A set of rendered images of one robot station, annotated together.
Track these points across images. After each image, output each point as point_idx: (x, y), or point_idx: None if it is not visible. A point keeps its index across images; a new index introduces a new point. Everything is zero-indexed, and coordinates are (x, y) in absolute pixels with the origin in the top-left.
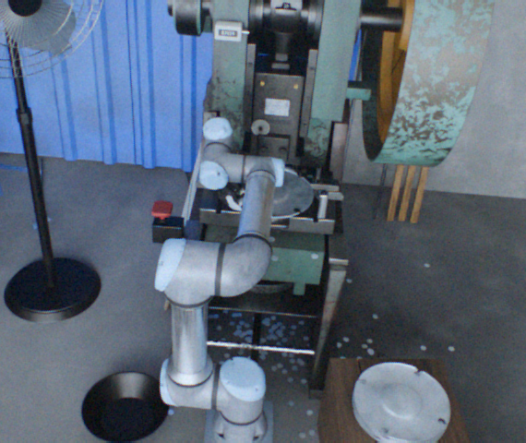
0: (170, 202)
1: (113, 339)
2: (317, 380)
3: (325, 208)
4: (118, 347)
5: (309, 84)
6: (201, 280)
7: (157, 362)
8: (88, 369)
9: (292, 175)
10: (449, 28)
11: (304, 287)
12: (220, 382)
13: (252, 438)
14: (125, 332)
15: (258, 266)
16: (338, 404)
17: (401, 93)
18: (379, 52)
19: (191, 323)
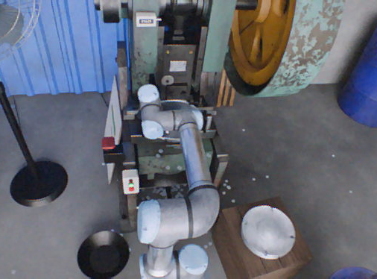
0: (112, 137)
1: (83, 209)
2: None
3: (210, 124)
4: (88, 214)
5: (201, 50)
6: (178, 234)
7: (113, 218)
8: (73, 232)
9: (185, 104)
10: (319, 13)
11: None
12: (180, 266)
13: None
14: (89, 203)
15: (216, 211)
16: (234, 239)
17: (284, 60)
18: None
19: (165, 251)
